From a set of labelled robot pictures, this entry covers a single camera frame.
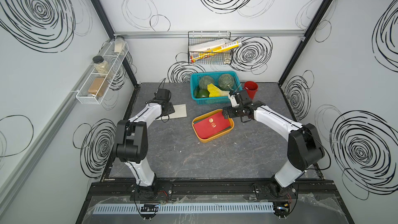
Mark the white envelope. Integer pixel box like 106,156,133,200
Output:
158,104,187,122

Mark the yellow storage box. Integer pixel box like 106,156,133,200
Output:
192,109,235,143

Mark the red envelope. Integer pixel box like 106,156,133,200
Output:
193,112,231,140

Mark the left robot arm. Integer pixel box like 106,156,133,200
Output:
113,88,175,187

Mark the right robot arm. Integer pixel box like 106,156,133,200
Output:
222,90,325,194

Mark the yellow foil roll box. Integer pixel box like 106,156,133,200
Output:
189,41,241,63

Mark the white wrap box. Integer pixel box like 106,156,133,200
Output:
189,38,231,52

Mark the red cup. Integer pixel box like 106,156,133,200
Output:
244,81,259,100

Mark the yellow white cabbage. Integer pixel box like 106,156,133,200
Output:
207,84,230,97

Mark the right green melon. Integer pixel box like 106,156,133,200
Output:
218,74,235,91

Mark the green melon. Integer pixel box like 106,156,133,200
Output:
218,74,235,91
199,75,215,90

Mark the green pepper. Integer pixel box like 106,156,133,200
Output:
195,89,210,99

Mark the teal plastic basket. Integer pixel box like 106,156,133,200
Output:
190,71,243,105

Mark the left green melon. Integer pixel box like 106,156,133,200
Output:
199,75,215,90

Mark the clear lid jar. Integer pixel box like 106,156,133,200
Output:
114,35,125,54

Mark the brown block package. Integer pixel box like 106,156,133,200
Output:
88,77,108,97

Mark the black lid spice jar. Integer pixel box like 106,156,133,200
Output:
92,56,110,77

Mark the black wire wall basket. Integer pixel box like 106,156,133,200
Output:
187,31,232,65

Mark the white wire wall shelf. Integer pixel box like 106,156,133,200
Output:
76,37,129,105

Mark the white slotted cable duct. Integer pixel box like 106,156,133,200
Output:
92,202,275,215

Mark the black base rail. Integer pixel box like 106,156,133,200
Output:
85,178,337,202

